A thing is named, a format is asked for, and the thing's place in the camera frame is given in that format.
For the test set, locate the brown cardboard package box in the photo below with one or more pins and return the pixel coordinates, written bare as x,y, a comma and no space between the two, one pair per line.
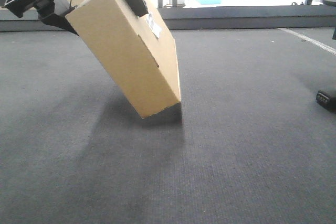
139,53

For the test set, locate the blue flat tray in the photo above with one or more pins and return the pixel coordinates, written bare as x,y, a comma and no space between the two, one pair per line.
208,2

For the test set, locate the white background table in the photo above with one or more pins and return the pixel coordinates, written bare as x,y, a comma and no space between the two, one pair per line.
244,3

